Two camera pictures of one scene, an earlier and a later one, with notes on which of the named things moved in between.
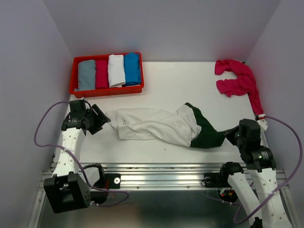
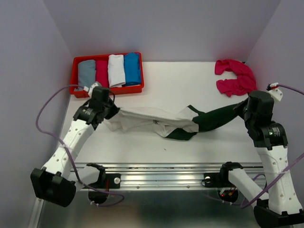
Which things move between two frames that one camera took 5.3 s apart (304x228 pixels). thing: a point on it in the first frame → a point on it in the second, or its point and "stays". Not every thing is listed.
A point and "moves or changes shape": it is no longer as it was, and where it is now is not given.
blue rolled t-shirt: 132,69 stays
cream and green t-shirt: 186,126 moves or changes shape
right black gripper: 229,134 → 240,107
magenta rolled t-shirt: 102,74 stays
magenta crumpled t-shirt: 245,83 stays
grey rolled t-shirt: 86,75 stays
